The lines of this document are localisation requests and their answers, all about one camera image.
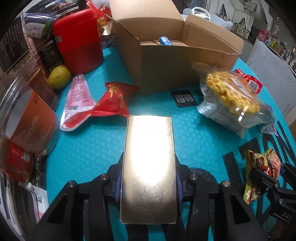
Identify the silver purple snack packet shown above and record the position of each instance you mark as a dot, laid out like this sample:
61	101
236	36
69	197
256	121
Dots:
269	128

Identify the yellow lemon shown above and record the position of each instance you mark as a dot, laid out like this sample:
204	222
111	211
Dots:
59	77

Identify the small red snack packet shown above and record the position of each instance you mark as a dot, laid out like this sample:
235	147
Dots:
114	101

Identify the blue cylindrical snack tube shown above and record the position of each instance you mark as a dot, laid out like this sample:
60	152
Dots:
163	40

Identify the gold rectangular box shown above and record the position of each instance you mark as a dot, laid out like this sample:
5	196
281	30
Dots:
148	185

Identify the dark jar red label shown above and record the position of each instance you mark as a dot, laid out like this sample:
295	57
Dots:
16	162

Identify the yellow puffed snack bag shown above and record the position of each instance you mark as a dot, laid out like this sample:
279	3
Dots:
229	100

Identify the black snack pouch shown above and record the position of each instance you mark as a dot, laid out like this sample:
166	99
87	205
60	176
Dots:
58	8

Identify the red yellow snack packet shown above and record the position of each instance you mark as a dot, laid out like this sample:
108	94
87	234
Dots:
255	84

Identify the teal table mat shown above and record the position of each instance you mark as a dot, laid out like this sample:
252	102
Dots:
200	143

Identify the red plastic canister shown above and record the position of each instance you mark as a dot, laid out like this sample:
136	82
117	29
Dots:
78	40

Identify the pink white snack packet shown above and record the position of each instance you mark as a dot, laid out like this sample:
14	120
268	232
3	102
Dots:
78	101

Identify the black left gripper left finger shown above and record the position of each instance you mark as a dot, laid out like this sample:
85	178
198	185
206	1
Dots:
63	220

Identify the grey cushioned chair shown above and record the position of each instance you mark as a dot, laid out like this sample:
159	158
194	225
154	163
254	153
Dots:
275	74

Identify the clear jar orange label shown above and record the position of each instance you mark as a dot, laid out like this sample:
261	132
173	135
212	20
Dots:
26	120

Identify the open cardboard box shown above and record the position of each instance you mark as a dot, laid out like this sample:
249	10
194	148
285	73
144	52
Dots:
137	27

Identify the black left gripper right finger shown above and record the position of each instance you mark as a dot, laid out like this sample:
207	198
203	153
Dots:
213	205

